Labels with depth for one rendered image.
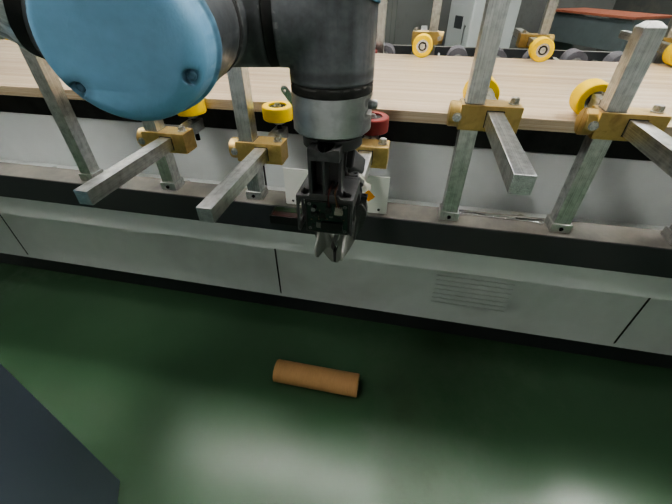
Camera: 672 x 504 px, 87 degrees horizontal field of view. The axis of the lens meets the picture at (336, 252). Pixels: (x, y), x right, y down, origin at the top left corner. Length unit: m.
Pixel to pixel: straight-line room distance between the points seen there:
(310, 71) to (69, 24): 0.20
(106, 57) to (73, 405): 1.43
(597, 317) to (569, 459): 0.47
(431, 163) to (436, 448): 0.88
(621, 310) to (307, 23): 1.37
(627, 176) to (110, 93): 1.15
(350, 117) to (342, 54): 0.06
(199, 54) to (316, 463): 1.15
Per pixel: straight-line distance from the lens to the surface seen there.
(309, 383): 1.30
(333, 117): 0.39
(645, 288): 1.18
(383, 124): 0.87
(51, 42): 0.27
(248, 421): 1.33
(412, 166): 1.07
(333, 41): 0.37
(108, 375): 1.62
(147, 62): 0.25
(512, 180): 0.55
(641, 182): 1.23
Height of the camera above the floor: 1.17
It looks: 39 degrees down
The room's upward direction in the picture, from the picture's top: straight up
